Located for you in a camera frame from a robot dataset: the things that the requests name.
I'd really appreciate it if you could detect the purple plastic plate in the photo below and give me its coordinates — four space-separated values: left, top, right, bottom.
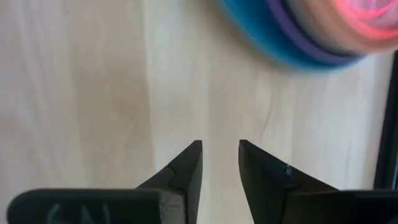
264 0 365 65

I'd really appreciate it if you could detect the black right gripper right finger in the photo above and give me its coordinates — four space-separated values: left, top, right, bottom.
238 139 398 224

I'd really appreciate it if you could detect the orange-brown plastic plate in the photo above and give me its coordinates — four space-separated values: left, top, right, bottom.
285 0 398 56

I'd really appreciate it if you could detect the large blue plastic plate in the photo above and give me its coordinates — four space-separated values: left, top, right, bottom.
217 0 368 72

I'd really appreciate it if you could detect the red translucent plastic plate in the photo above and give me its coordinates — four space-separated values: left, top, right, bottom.
328 0 398 40

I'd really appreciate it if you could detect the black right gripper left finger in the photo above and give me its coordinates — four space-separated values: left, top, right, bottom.
6 139 203 224

